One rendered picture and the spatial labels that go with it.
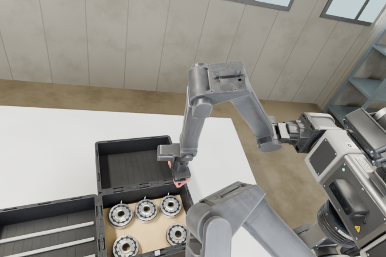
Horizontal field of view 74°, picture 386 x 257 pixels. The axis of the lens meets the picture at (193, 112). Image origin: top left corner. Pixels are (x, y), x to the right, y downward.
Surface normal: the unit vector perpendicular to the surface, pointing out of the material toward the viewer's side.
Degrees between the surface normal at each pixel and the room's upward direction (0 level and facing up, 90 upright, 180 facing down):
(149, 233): 0
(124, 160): 0
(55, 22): 90
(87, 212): 0
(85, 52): 90
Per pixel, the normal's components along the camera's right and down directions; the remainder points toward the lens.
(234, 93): 0.07, 0.89
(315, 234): -0.96, -0.06
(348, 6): 0.15, 0.66
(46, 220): 0.22, -0.75
